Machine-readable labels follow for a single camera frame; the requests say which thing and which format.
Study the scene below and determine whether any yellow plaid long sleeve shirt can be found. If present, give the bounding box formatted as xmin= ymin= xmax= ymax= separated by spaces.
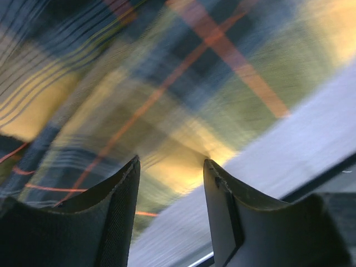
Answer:
xmin=1 ymin=1 xmax=355 ymax=234

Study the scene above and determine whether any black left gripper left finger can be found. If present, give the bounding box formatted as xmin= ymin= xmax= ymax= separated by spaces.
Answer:
xmin=1 ymin=157 xmax=140 ymax=266

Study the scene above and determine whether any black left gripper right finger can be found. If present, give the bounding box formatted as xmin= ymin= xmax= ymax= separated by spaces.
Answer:
xmin=204 ymin=160 xmax=352 ymax=266

